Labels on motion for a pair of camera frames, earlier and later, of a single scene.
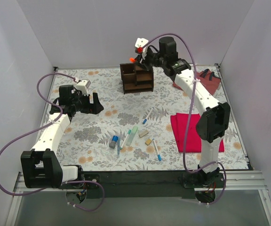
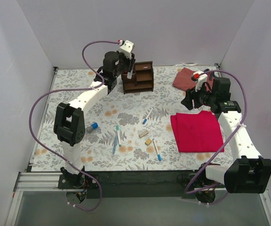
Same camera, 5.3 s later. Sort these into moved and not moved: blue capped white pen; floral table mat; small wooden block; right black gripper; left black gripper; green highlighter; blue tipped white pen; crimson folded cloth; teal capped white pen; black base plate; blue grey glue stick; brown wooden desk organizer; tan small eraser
Moved: green highlighter; blue grey glue stick; right black gripper; left black gripper; teal capped white pen
Not moved: small wooden block; brown wooden desk organizer; tan small eraser; floral table mat; crimson folded cloth; black base plate; blue capped white pen; blue tipped white pen
